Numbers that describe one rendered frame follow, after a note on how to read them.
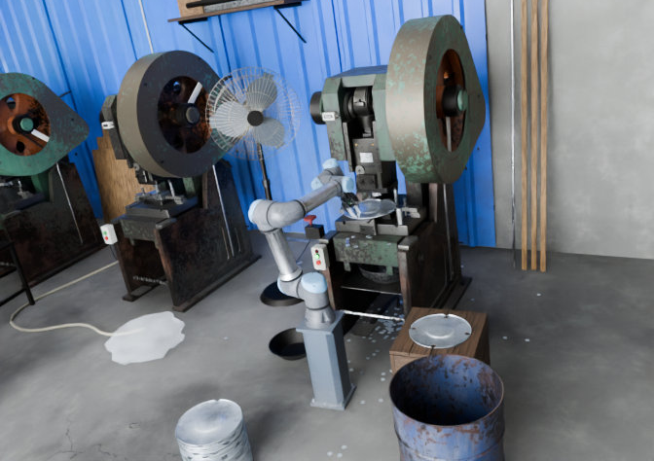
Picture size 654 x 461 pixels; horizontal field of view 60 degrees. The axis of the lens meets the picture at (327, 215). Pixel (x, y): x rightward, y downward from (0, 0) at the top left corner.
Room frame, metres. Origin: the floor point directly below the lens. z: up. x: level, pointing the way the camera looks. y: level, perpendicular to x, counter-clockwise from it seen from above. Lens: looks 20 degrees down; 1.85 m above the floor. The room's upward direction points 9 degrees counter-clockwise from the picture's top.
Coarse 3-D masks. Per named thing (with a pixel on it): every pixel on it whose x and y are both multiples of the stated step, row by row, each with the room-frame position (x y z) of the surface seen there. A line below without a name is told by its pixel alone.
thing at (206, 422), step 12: (192, 408) 2.16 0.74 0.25; (204, 408) 2.15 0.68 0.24; (216, 408) 2.14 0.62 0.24; (228, 408) 2.12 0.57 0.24; (180, 420) 2.09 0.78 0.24; (192, 420) 2.08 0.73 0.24; (204, 420) 2.06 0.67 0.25; (216, 420) 2.05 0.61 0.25; (228, 420) 2.04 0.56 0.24; (240, 420) 2.03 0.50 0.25; (180, 432) 2.02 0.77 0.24; (192, 432) 2.00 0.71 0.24; (204, 432) 1.99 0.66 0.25; (216, 432) 1.98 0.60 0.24; (228, 432) 1.97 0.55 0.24; (192, 444) 1.92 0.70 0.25; (204, 444) 1.91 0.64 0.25
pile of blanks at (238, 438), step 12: (240, 432) 2.02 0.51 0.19; (180, 444) 1.97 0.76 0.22; (216, 444) 1.92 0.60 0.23; (228, 444) 1.94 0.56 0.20; (240, 444) 1.99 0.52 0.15; (192, 456) 1.92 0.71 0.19; (204, 456) 1.92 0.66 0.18; (216, 456) 1.91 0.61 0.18; (228, 456) 1.93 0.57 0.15; (240, 456) 1.98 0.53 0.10
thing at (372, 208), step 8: (368, 200) 3.09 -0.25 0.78; (376, 200) 3.07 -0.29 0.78; (384, 200) 3.05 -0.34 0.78; (352, 208) 3.00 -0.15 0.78; (360, 208) 2.97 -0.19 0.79; (368, 208) 2.95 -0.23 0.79; (376, 208) 2.93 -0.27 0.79; (384, 208) 2.92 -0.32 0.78; (392, 208) 2.90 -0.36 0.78; (360, 216) 2.86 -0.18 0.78; (368, 216) 2.84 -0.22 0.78; (376, 216) 2.81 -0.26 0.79
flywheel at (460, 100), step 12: (444, 60) 2.97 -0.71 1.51; (456, 60) 3.04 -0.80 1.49; (444, 72) 2.96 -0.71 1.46; (456, 72) 3.07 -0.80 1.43; (456, 84) 3.09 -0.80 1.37; (444, 96) 2.76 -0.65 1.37; (456, 96) 2.75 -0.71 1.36; (444, 108) 2.76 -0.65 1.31; (456, 108) 2.74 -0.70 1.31; (456, 120) 3.05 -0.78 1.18; (444, 132) 2.96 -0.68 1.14; (456, 132) 3.01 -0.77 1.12; (444, 144) 2.88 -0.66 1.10; (456, 144) 2.95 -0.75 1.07
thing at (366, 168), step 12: (372, 132) 3.03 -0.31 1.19; (360, 144) 3.00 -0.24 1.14; (372, 144) 2.96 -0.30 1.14; (360, 156) 3.00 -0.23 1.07; (372, 156) 2.97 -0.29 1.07; (360, 168) 3.00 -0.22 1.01; (372, 168) 2.97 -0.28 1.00; (360, 180) 2.98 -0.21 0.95; (372, 180) 2.94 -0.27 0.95; (384, 180) 2.98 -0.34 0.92
